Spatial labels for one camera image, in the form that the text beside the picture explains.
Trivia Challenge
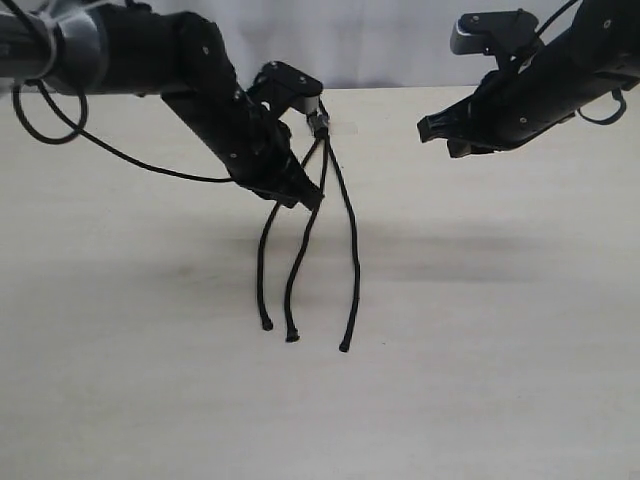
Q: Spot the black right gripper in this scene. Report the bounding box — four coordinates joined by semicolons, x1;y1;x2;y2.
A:
417;34;625;158

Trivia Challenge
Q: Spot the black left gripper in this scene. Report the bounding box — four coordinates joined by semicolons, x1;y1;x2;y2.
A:
162;12;326;212

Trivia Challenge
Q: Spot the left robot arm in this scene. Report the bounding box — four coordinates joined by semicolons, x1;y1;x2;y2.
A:
1;1;321;208

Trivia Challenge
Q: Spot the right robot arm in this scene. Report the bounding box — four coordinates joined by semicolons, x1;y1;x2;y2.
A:
416;1;639;159

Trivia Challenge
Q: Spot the white curtain backdrop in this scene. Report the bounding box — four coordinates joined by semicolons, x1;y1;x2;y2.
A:
150;1;562;89

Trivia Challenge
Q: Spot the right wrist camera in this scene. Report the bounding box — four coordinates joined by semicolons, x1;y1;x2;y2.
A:
449;9;541;62

